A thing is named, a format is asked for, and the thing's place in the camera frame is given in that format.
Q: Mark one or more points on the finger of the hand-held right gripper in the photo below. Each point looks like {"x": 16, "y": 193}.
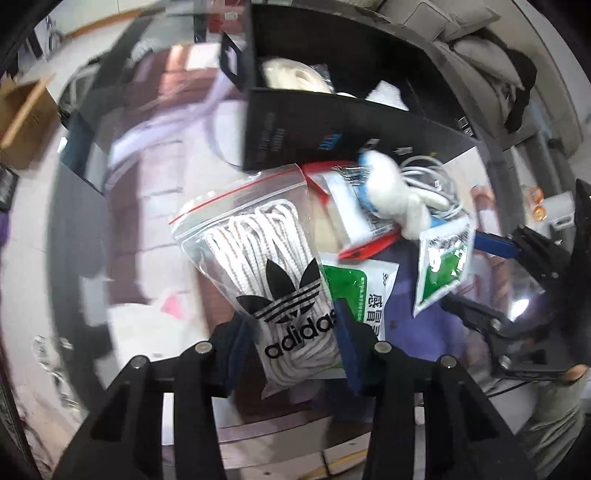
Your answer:
{"x": 496, "y": 244}
{"x": 471, "y": 310}

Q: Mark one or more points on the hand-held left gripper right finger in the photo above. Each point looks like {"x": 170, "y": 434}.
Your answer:
{"x": 347, "y": 344}

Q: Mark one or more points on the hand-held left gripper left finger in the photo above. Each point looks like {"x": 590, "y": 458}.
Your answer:
{"x": 231, "y": 361}

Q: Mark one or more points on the green white medicine sachet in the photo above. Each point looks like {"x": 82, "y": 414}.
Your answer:
{"x": 438, "y": 267}
{"x": 360, "y": 286}

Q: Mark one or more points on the clear bag of white shoelaces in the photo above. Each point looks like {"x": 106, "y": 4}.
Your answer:
{"x": 258, "y": 249}

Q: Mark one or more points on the white plush toy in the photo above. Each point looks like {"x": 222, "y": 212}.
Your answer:
{"x": 392, "y": 194}

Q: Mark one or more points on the red white tissue packet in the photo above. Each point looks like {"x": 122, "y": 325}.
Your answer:
{"x": 346, "y": 207}

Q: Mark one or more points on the black cardboard storage box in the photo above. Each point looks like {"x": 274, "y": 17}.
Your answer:
{"x": 295, "y": 134}

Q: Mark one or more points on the person's right forearm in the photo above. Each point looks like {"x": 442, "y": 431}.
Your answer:
{"x": 556, "y": 424}

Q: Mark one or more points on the cream soft item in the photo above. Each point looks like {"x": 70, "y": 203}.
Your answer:
{"x": 291, "y": 74}

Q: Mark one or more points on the person's right hand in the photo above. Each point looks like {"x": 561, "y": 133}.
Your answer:
{"x": 577, "y": 373}

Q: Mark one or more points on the beige sofa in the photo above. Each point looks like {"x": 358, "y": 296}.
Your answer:
{"x": 561, "y": 129}

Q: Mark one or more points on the pile of clothes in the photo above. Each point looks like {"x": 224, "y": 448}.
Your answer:
{"x": 485, "y": 60}

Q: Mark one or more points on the white cloth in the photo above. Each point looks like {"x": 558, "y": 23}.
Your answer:
{"x": 388, "y": 94}

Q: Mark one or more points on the printed table mat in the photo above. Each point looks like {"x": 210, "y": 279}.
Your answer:
{"x": 175, "y": 152}

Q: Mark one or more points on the dark flat panel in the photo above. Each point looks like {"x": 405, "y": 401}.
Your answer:
{"x": 85, "y": 152}

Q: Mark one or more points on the brown cardboard box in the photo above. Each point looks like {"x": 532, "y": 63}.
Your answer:
{"x": 23, "y": 120}

